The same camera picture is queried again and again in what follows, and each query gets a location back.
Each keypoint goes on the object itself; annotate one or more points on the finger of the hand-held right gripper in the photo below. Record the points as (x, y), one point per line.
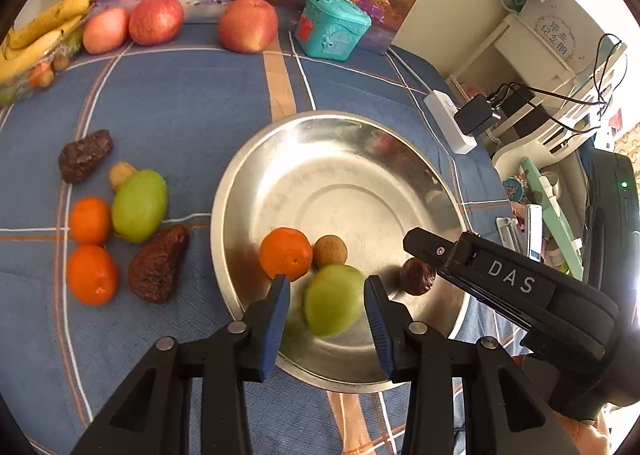
(430, 245)

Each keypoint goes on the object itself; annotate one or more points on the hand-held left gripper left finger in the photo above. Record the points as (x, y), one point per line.
(277, 320)

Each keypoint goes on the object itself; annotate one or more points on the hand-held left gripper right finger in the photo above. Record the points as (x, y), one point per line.
(377, 325)

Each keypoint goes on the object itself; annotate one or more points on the dried red date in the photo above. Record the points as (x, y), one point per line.
(85, 155)
(414, 277)
(157, 267)

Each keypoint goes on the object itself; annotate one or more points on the green jujube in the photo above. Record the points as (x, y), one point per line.
(332, 302)
(140, 205)

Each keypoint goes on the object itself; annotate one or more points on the orange tangerine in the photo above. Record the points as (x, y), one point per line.
(92, 275)
(285, 252)
(90, 220)

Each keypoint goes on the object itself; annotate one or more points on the small brown longan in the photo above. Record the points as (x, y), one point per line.
(120, 174)
(330, 250)

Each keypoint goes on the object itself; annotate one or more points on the round metal bowl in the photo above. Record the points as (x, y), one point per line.
(350, 175)

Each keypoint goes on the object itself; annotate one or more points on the person's right hand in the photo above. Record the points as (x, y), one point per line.
(585, 440)

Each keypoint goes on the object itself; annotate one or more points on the white phone stand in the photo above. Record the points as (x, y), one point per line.
(507, 230)

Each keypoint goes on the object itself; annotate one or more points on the small round patterned tin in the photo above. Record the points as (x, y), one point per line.
(512, 187)

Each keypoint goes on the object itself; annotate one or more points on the smartphone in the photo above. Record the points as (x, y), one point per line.
(534, 230)

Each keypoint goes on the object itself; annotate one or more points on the white power strip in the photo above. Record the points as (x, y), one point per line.
(450, 127)

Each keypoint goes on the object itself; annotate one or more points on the mint green box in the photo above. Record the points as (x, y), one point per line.
(550, 215)

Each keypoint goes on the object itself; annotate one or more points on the white slatted furniture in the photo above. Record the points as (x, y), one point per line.
(520, 147)

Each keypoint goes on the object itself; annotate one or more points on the black charger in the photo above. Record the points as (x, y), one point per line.
(475, 116)

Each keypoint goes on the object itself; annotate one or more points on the teal toy house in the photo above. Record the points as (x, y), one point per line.
(332, 27)

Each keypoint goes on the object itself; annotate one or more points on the blue plaid tablecloth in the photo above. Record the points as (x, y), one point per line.
(175, 100)

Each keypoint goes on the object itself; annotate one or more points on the white printed box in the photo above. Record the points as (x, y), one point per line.
(555, 20)

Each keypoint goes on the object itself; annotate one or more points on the red apple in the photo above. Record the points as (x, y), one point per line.
(156, 20)
(105, 30)
(248, 25)

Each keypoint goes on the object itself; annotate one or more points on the bananas in clear tray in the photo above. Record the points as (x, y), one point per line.
(20, 85)

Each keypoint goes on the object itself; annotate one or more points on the yellow banana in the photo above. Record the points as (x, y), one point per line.
(37, 52)
(50, 17)

